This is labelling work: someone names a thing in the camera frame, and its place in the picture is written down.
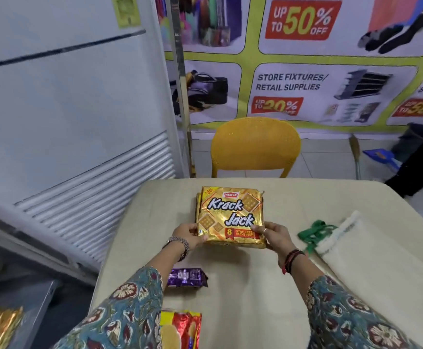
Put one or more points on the person's left hand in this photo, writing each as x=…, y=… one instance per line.
x=191, y=236

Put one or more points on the person's right hand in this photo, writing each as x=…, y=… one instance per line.
x=278, y=241

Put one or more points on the purple biscuit packet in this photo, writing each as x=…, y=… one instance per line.
x=184, y=275
x=201, y=285

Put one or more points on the grey metal shelf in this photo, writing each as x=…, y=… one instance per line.
x=22, y=287

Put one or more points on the person's right forearm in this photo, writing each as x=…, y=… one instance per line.
x=335, y=308

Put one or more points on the person's left forearm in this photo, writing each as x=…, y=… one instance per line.
x=131, y=308

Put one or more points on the silver wristwatch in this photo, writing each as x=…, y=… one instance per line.
x=180, y=241

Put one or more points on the beige plastic table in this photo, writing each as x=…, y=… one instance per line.
x=342, y=199

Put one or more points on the yellow plastic chair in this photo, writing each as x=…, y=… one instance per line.
x=255, y=145

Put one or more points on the straw broom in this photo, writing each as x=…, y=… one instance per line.
x=356, y=149

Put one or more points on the blue dustpan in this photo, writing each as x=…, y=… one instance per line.
x=380, y=156

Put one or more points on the metal pole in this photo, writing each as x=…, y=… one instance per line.
x=182, y=87

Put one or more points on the dark grey bin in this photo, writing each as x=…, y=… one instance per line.
x=411, y=139

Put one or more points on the white standing air conditioner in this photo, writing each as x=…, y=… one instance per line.
x=69, y=105

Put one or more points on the green white promotional banner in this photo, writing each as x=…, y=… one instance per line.
x=342, y=61

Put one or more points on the green sticker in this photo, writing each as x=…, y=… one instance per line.
x=126, y=10

